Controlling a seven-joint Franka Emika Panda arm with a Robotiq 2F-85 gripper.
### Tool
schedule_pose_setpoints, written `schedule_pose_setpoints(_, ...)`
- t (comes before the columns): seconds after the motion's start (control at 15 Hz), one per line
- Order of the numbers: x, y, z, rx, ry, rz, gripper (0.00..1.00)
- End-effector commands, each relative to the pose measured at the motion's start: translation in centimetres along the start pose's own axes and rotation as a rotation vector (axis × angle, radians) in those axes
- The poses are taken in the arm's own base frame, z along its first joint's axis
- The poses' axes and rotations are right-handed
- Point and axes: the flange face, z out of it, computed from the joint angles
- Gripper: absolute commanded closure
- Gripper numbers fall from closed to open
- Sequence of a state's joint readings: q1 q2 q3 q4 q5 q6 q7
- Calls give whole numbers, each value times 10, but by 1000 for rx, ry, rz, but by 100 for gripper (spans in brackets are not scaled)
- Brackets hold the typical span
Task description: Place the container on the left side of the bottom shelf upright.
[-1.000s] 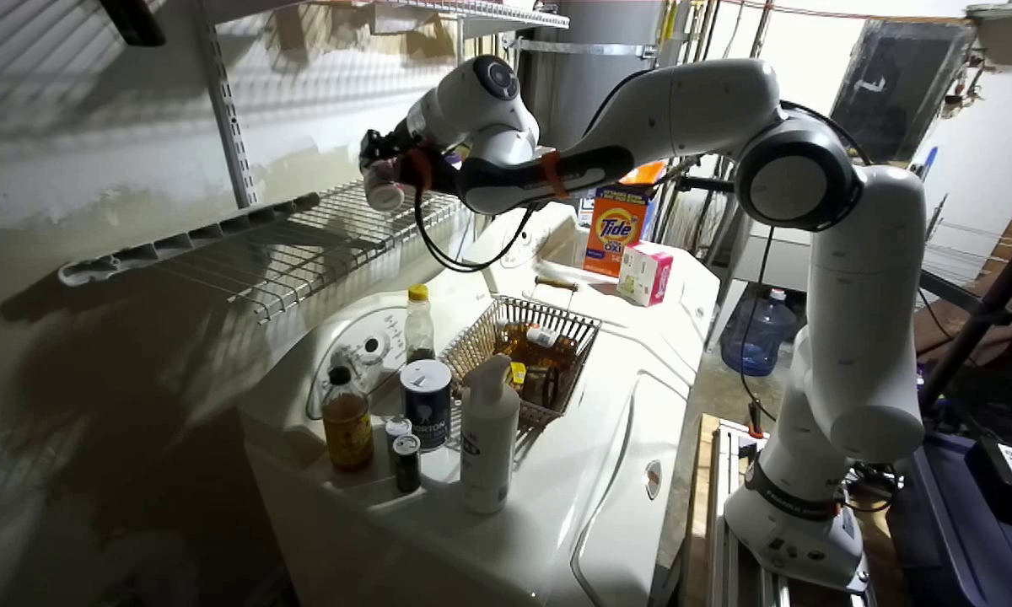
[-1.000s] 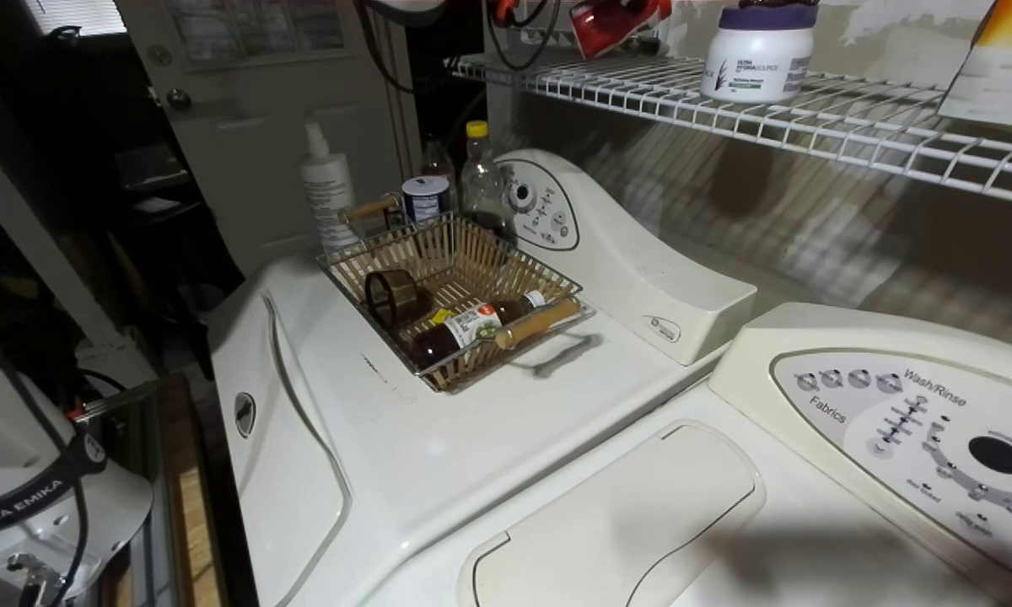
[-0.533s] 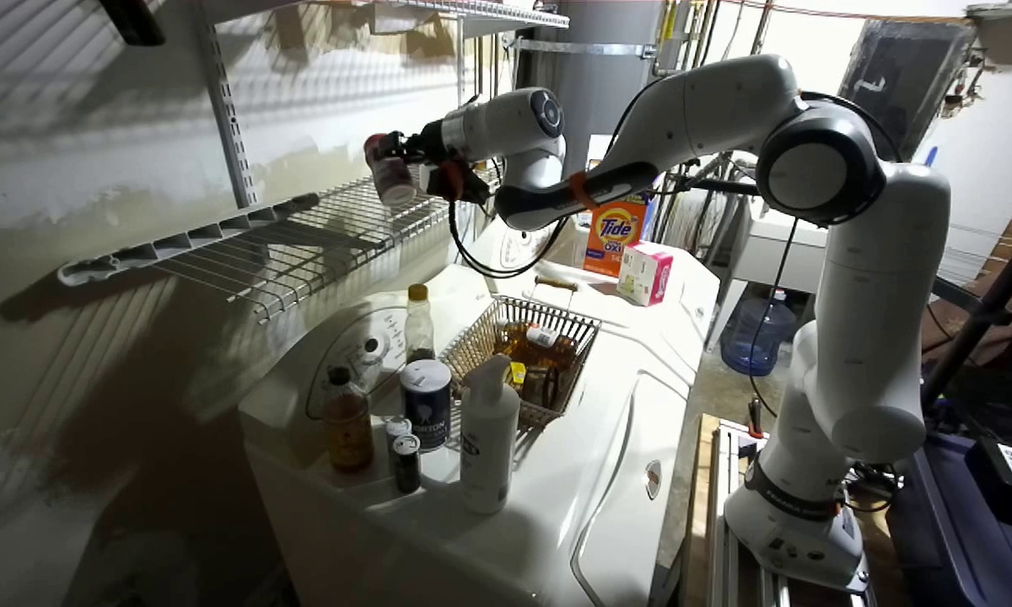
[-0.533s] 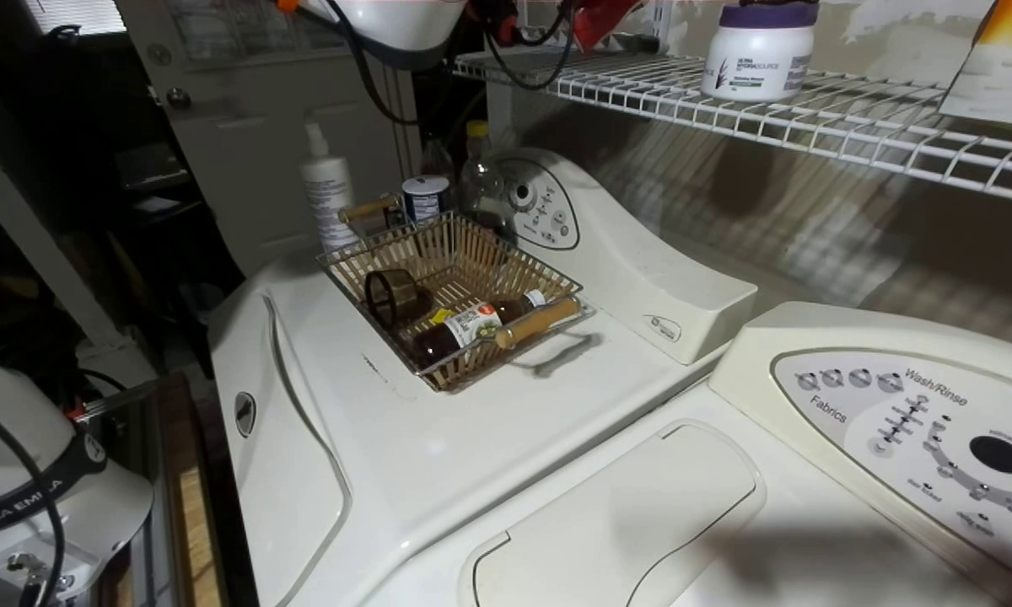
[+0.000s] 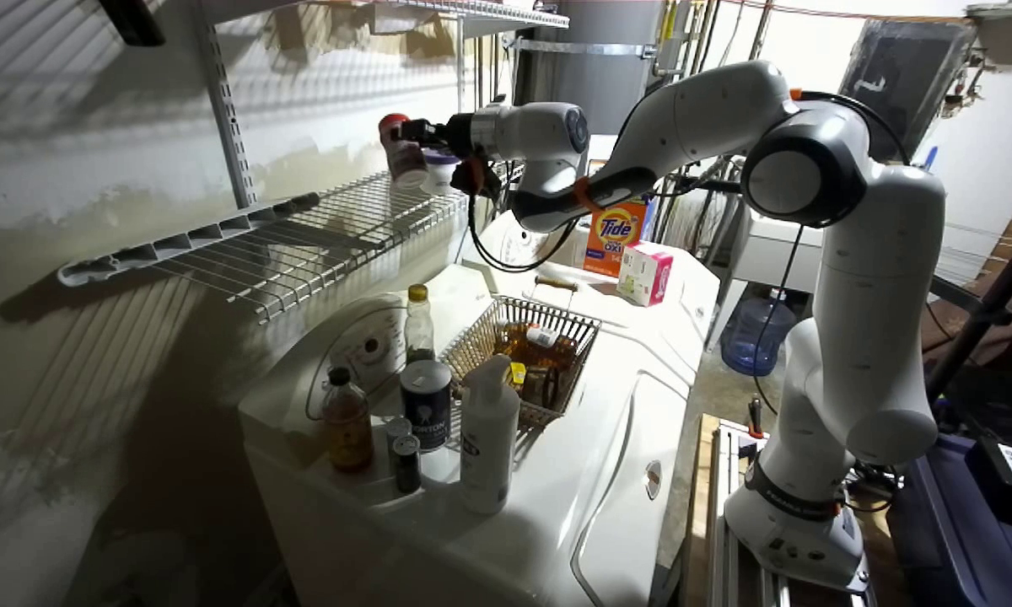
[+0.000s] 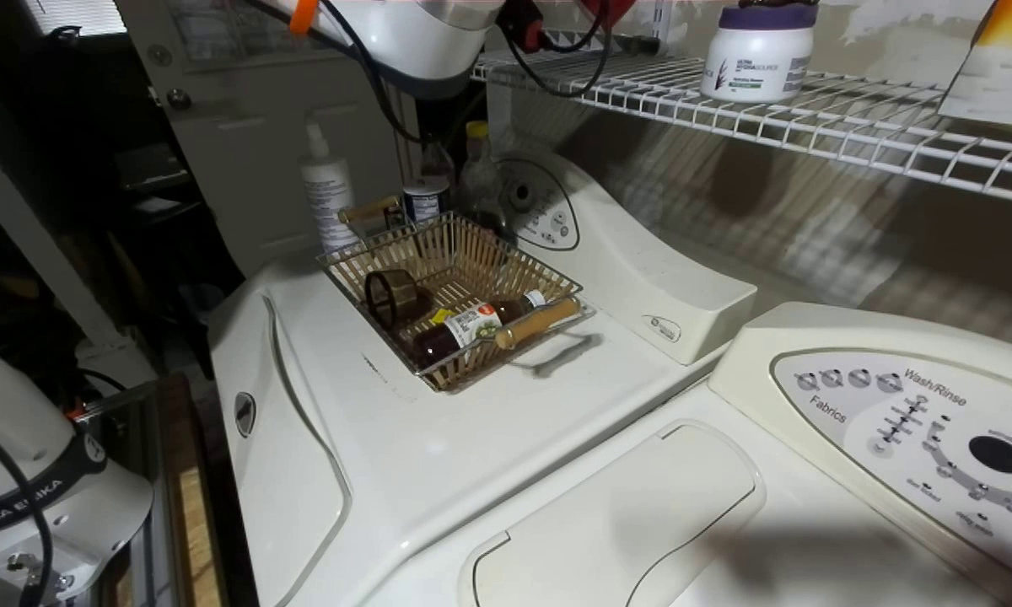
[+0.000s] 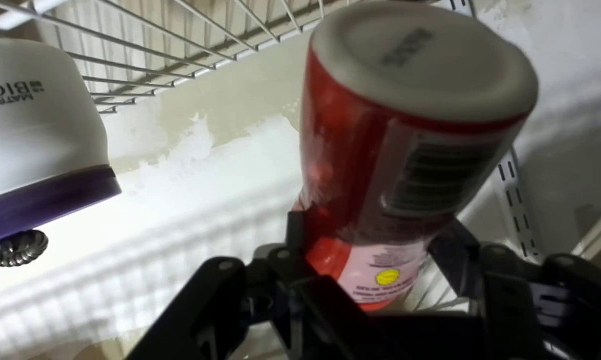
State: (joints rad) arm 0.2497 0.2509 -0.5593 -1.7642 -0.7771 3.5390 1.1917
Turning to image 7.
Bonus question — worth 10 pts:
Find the dark ribbed round cap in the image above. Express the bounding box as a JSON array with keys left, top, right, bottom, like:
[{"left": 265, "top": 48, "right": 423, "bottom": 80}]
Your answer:
[{"left": 0, "top": 227, "right": 51, "bottom": 269}]

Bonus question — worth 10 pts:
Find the white wire shelf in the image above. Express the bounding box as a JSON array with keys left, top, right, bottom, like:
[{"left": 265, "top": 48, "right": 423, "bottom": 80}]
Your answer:
[{"left": 0, "top": 0, "right": 463, "bottom": 116}]

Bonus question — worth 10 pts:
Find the white jar with purple lid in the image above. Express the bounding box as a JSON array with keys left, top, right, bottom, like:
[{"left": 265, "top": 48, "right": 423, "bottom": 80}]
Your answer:
[{"left": 0, "top": 36, "right": 124, "bottom": 252}]

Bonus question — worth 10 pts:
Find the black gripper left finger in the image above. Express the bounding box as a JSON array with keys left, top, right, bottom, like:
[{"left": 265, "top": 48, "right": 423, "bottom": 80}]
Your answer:
[{"left": 127, "top": 208, "right": 382, "bottom": 360}]

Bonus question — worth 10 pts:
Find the white slotted shelf rail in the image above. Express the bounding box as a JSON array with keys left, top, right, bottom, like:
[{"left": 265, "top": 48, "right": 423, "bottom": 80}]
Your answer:
[{"left": 495, "top": 145, "right": 545, "bottom": 264}]

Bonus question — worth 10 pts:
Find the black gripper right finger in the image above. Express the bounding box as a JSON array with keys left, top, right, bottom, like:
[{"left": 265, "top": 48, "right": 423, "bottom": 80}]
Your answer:
[{"left": 407, "top": 217, "right": 601, "bottom": 360}]

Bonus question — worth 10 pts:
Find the red container with white lid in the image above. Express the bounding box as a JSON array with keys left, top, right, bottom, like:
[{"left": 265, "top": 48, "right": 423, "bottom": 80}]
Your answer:
[{"left": 297, "top": 0, "right": 540, "bottom": 315}]

